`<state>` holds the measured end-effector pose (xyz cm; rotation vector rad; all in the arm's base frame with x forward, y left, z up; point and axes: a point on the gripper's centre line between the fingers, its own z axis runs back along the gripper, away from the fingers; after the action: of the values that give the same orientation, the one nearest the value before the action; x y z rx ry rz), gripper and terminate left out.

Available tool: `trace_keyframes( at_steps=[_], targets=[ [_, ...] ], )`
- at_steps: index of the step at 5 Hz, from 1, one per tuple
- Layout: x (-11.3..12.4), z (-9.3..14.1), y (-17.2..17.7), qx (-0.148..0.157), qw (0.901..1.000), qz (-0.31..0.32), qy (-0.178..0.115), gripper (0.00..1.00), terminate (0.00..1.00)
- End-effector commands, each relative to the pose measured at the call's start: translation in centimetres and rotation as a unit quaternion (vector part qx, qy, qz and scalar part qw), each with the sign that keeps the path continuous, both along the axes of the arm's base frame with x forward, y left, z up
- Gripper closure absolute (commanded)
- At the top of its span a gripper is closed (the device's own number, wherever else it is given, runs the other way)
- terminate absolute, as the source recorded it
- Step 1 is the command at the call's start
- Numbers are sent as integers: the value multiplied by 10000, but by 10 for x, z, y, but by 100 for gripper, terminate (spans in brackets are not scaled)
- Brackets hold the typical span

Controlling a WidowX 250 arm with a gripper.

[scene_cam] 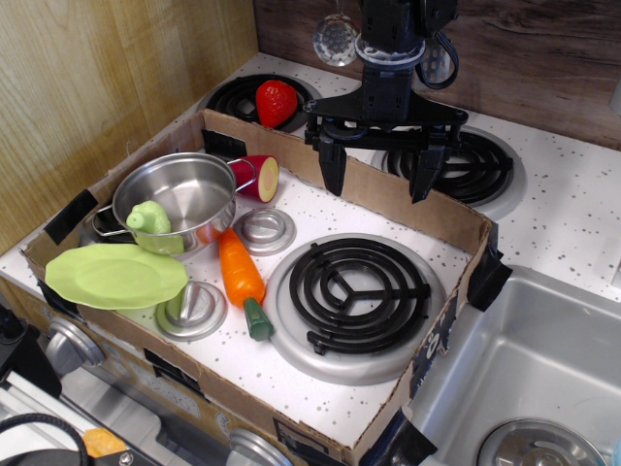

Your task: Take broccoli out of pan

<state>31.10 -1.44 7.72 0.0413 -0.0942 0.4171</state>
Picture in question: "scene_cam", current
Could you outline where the silver stove knob lower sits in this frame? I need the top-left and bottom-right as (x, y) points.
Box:
(155, 282), (227, 342)

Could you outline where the black cable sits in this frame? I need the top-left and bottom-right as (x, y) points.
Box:
(0, 413), (89, 466)

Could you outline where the silver front knob left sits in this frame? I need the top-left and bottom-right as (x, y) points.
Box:
(46, 317), (106, 376)

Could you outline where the hanging round metal strainer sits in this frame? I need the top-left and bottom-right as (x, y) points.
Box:
(312, 0), (359, 67)

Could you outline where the halved red toy fruit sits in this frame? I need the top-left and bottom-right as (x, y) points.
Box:
(228, 155), (279, 203)

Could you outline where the hanging metal slotted spatula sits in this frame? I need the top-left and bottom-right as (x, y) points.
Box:
(418, 40), (452, 84)

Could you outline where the small stainless steel pot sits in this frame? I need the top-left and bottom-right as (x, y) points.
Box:
(91, 152), (258, 255)

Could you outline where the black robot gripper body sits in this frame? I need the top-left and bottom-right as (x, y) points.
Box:
(304, 65), (468, 162)

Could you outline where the orange toy carrot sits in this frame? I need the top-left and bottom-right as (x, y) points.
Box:
(218, 228), (274, 342)

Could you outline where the black burner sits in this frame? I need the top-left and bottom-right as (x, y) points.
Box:
(196, 74), (321, 133)
(370, 124), (529, 219)
(79, 205), (134, 247)
(264, 234), (446, 386)

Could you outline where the light green toy broccoli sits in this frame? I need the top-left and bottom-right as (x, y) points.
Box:
(125, 200), (184, 255)

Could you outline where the front left black burner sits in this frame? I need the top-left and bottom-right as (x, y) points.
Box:
(79, 205), (134, 247)

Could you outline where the stainless steel sink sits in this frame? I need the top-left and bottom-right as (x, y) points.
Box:
(411, 266), (620, 465)

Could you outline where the front right black burner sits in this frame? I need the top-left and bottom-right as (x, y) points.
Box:
(264, 234), (446, 386)

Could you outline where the brown cardboard fence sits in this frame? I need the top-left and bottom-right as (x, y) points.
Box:
(21, 111), (497, 465)

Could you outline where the red toy strawberry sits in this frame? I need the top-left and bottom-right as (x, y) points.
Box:
(255, 80), (298, 128)

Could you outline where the silver front knob middle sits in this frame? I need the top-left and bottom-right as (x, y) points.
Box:
(225, 428), (293, 466)

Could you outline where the light green plastic plate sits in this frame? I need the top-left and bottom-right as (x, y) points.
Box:
(45, 244), (188, 311)

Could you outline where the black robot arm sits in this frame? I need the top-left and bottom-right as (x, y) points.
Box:
(304, 1), (468, 202)

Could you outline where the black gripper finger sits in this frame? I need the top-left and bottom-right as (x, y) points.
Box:
(318, 136), (347, 196)
(409, 146), (451, 203)

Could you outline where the back right black burner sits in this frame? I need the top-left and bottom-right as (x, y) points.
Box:
(370, 124), (529, 219)

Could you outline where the orange object bottom left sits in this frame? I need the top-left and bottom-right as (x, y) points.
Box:
(82, 427), (127, 458)

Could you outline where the back left black burner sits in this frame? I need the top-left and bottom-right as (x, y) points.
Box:
(196, 74), (321, 133)

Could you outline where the black device left edge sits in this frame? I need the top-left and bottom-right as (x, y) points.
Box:
(1, 306), (62, 399)

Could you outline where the silver sink drain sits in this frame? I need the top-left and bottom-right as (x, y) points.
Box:
(475, 417), (605, 465)

